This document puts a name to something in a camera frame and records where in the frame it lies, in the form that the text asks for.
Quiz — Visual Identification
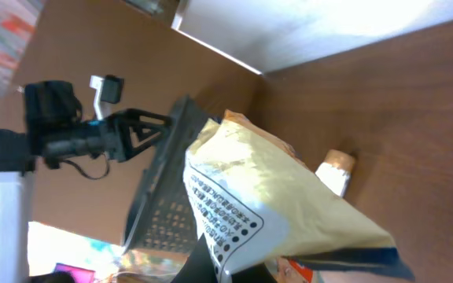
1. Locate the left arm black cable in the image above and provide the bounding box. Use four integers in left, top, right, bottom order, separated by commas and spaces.
59, 153, 112, 181

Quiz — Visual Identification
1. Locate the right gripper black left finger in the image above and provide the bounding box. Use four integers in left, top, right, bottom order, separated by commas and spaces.
171, 234, 218, 283

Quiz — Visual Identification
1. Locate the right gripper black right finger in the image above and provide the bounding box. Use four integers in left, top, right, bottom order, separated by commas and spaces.
231, 263, 277, 283

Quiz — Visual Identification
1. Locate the grey plastic mesh basket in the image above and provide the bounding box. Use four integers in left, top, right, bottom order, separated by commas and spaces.
122, 96, 209, 254

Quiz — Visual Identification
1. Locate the white tube with tan cap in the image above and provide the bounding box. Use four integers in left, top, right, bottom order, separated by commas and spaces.
315, 149, 356, 197

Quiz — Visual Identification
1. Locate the yellow snack packet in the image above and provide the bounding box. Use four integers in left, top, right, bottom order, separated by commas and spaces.
183, 111, 414, 282

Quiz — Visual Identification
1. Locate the red coffee stick sachet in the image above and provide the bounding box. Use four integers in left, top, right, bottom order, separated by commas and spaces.
284, 259, 317, 283

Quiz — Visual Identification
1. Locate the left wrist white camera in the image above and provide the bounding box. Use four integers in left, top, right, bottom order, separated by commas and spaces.
90, 75, 124, 120

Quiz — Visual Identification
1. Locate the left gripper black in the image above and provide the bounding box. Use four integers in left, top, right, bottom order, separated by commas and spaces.
41, 108, 171, 162

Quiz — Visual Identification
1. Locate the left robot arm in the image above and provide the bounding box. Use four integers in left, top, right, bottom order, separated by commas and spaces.
0, 80, 172, 282

